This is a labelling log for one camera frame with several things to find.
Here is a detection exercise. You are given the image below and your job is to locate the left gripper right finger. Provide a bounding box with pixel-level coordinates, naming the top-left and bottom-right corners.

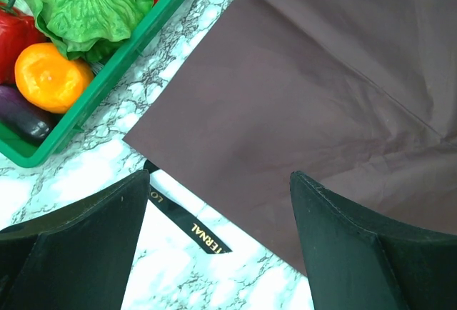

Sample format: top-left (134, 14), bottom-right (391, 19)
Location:
top-left (290, 171), bottom-right (456, 310)

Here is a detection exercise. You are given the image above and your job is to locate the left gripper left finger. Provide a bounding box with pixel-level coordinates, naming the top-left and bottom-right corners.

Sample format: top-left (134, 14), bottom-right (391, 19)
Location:
top-left (1, 170), bottom-right (150, 310)

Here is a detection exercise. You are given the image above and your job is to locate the black ribbon with gold text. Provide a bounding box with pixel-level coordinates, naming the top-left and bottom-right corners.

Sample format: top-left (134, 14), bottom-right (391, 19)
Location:
top-left (143, 159), bottom-right (233, 256)

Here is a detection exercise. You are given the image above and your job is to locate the red paper bouquet wrap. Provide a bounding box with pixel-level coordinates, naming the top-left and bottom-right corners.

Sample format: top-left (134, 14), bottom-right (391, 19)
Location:
top-left (125, 0), bottom-right (456, 271)

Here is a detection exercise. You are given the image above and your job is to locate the green plastic basket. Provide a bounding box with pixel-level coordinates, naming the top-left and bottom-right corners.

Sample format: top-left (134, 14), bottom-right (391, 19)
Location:
top-left (1, 0), bottom-right (184, 168)

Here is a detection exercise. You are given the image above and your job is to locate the purple eggplant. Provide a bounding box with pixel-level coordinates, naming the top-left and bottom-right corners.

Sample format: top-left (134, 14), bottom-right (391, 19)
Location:
top-left (1, 85), bottom-right (56, 145)

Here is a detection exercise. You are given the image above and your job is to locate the orange fruit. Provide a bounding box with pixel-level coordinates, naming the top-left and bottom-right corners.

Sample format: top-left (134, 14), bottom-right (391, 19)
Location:
top-left (14, 43), bottom-right (94, 114)

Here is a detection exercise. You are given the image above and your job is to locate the red bell pepper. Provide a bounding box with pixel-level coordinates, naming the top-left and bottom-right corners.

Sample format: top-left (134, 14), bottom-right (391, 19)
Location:
top-left (0, 0), bottom-right (47, 84)

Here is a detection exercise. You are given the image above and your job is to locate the green cabbage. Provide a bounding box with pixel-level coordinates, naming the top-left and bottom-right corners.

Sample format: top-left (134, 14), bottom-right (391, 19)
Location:
top-left (24, 0), bottom-right (154, 62)

